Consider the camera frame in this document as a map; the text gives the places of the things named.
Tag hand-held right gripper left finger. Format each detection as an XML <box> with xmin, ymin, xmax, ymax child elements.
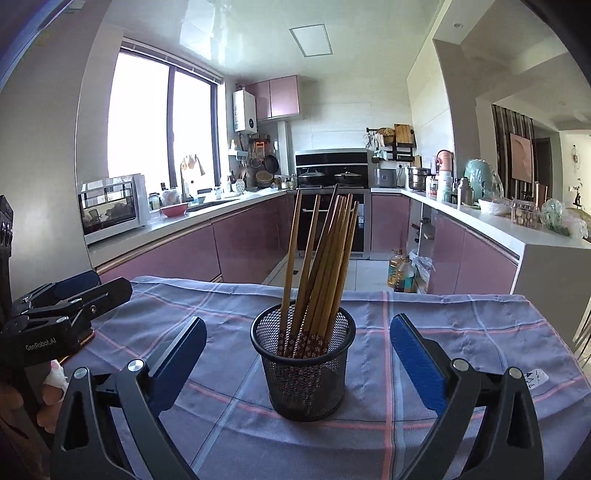
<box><xmin>50</xmin><ymin>316</ymin><xmax>208</xmax><ymax>480</ymax></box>

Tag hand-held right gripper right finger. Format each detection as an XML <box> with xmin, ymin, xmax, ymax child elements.
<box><xmin>389</xmin><ymin>313</ymin><xmax>543</xmax><ymax>480</ymax></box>

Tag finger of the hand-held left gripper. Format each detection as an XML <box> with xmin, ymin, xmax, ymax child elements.
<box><xmin>11</xmin><ymin>277</ymin><xmax>133</xmax><ymax>333</ymax></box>
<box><xmin>23</xmin><ymin>271</ymin><xmax>102</xmax><ymax>308</ymax></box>

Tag black mesh utensil holder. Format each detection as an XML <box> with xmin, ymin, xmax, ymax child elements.
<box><xmin>250</xmin><ymin>303</ymin><xmax>357</xmax><ymax>422</ymax></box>

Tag bunch of wooden chopsticks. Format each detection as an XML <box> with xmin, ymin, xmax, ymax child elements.
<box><xmin>277</xmin><ymin>184</ymin><xmax>361</xmax><ymax>360</ymax></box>

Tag person's left hand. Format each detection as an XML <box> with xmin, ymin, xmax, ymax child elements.
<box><xmin>32</xmin><ymin>359</ymin><xmax>70</xmax><ymax>435</ymax></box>

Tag blue checked tablecloth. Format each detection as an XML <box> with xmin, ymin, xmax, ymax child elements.
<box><xmin>60</xmin><ymin>276</ymin><xmax>583</xmax><ymax>480</ymax></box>

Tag white toaster oven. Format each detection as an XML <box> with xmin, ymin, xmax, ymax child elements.
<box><xmin>78</xmin><ymin>173</ymin><xmax>151</xmax><ymax>245</ymax></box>

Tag white plastic bags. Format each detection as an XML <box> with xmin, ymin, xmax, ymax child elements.
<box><xmin>411</xmin><ymin>251</ymin><xmax>435</xmax><ymax>294</ymax></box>

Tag pink kitchen counter cabinet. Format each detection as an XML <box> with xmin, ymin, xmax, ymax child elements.
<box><xmin>88</xmin><ymin>189</ymin><xmax>296</xmax><ymax>284</ymax></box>
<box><xmin>370</xmin><ymin>187</ymin><xmax>591</xmax><ymax>296</ymax></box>

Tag yellow cooking oil bottle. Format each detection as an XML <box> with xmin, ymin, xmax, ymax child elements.
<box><xmin>387</xmin><ymin>249</ymin><xmax>404</xmax><ymax>291</ymax></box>

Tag steel sink faucet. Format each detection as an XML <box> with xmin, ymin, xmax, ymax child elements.
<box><xmin>180</xmin><ymin>154</ymin><xmax>206</xmax><ymax>203</ymax></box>

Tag white bowl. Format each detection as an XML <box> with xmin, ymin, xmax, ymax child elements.
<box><xmin>478</xmin><ymin>198</ymin><xmax>512</xmax><ymax>217</ymax></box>

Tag kitchen window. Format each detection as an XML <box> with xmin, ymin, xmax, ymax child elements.
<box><xmin>107</xmin><ymin>44</ymin><xmax>220</xmax><ymax>185</ymax></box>

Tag steel stock pot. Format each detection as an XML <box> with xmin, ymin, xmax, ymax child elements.
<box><xmin>406</xmin><ymin>167</ymin><xmax>431</xmax><ymax>191</ymax></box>

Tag clear plastic food box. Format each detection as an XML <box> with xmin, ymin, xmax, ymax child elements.
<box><xmin>510</xmin><ymin>198</ymin><xmax>541</xmax><ymax>228</ymax></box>

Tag mint green appliance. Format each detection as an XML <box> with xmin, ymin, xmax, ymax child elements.
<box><xmin>463</xmin><ymin>159</ymin><xmax>502</xmax><ymax>200</ymax></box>

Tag pink thermos jug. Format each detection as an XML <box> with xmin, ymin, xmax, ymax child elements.
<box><xmin>436</xmin><ymin>149</ymin><xmax>457</xmax><ymax>201</ymax></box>

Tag plastic bag of greens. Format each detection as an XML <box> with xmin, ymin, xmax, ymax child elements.
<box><xmin>540</xmin><ymin>198</ymin><xmax>589</xmax><ymax>238</ymax></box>

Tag black integrated stove oven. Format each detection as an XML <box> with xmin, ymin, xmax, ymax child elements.
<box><xmin>294</xmin><ymin>148</ymin><xmax>373</xmax><ymax>259</ymax></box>

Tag white water heater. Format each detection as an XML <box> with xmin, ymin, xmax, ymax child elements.
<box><xmin>232</xmin><ymin>90</ymin><xmax>257</xmax><ymax>136</ymax></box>

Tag ceiling light panel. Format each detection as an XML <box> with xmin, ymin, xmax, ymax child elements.
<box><xmin>289</xmin><ymin>25</ymin><xmax>333</xmax><ymax>57</ymax></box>

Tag black wall rack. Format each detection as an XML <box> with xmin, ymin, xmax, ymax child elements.
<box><xmin>366</xmin><ymin>124</ymin><xmax>416</xmax><ymax>162</ymax></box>

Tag pink wall picture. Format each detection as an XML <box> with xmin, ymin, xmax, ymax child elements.
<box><xmin>509</xmin><ymin>132</ymin><xmax>536</xmax><ymax>183</ymax></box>

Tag pink wall cabinet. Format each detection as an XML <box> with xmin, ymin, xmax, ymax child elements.
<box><xmin>246</xmin><ymin>76</ymin><xmax>302</xmax><ymax>121</ymax></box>

